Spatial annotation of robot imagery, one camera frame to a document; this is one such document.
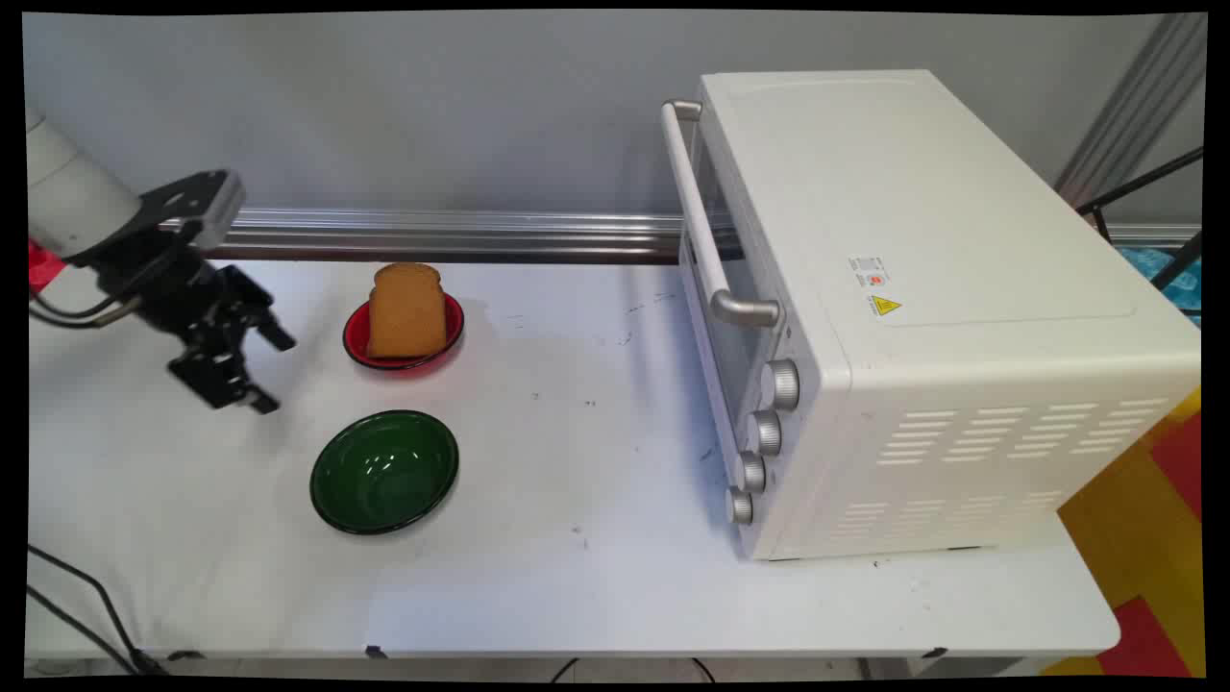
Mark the black metal stand frame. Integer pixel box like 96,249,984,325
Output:
1074,144,1205,291

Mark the red plate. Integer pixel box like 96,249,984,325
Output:
342,291,466,372

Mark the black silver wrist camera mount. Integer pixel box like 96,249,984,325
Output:
65,170,247,266

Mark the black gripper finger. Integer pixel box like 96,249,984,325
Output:
251,310,298,353
168,352,282,416

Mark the white oven door with handle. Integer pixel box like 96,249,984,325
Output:
660,97,785,482

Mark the red cloth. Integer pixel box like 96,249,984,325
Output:
28,239,70,295

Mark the brown toast slice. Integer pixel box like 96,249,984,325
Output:
366,262,449,360

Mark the blue patterned object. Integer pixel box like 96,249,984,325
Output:
1115,245,1203,330

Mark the dark green bowl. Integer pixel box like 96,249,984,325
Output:
309,409,460,536

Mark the black cable under table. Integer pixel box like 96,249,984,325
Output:
548,657,718,684

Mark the slanted aluminium profile post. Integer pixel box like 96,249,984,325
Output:
1052,12,1208,209

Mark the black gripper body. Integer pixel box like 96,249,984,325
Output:
94,244,277,374

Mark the white toaster oven body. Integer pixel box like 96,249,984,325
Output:
677,68,1203,562

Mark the horizontal aluminium rail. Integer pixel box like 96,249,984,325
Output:
159,206,1202,267

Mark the yellow red floor mat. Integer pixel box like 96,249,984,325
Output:
1041,384,1207,680

